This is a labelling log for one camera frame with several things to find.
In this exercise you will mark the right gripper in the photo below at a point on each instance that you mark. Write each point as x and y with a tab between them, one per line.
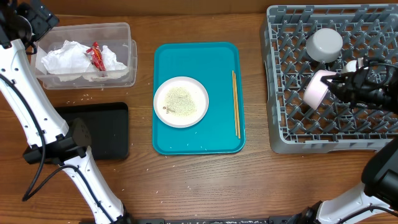
350	86

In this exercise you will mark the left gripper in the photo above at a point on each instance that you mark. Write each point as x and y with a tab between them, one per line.
41	25

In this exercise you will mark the white cup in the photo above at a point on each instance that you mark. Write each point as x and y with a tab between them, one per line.
352	66

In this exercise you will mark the small pink plate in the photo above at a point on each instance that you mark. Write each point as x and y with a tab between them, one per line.
316	89

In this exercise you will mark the grey bowl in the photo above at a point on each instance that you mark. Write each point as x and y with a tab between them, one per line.
324	45

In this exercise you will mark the white napkin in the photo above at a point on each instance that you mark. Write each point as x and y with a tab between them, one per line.
69	62
114	68

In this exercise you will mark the red sauce packet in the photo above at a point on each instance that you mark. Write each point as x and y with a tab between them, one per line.
95	56

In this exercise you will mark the wooden chopstick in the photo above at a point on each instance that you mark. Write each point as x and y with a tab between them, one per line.
236	106
234	101

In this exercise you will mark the large white plate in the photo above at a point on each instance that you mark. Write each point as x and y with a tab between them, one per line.
181	102

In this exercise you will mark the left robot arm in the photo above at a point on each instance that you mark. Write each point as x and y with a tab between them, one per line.
54	144

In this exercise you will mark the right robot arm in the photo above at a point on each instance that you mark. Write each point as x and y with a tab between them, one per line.
377	191

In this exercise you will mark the grey dishwasher rack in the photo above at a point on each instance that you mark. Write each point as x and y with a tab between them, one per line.
366	30

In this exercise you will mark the clear plastic bin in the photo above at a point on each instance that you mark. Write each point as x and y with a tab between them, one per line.
117	36

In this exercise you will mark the teal serving tray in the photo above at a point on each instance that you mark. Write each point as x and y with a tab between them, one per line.
211	64

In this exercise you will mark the black tray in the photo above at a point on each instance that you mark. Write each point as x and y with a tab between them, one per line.
108	124

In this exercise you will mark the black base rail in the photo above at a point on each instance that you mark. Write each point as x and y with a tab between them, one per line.
269	220

